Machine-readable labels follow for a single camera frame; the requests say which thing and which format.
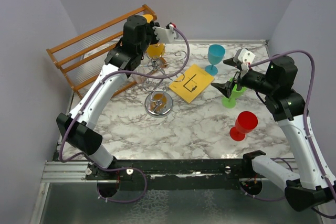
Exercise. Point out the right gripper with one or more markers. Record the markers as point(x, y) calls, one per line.
point(226, 87)

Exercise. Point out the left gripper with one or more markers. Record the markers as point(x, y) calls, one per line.
point(149, 27)

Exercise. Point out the orange plastic wine glass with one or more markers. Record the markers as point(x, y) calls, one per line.
point(154, 51)

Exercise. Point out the green plastic wine glass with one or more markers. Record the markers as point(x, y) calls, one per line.
point(231, 102)

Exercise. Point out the clear wine glass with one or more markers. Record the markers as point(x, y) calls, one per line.
point(143, 70)

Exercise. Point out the chrome wine glass rack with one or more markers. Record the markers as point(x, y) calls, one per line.
point(159, 103)

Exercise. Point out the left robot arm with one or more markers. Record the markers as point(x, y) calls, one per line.
point(77, 127)

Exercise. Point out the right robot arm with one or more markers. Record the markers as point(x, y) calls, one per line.
point(314, 183)

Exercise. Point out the blue plastic wine glass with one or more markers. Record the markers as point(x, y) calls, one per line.
point(215, 55)

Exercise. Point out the red plastic wine glass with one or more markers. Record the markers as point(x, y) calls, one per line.
point(245, 123)

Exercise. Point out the wooden shelf rack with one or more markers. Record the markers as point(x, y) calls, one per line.
point(80, 59)

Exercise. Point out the yellow paper booklet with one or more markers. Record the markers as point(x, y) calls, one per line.
point(193, 83)

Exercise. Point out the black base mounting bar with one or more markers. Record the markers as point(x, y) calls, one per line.
point(171, 174)

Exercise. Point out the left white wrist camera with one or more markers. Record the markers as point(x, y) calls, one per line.
point(166, 35)

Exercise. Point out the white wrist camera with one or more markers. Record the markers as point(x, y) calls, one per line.
point(245, 58)
point(166, 35)

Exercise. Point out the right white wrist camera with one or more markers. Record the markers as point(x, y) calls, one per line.
point(245, 58)

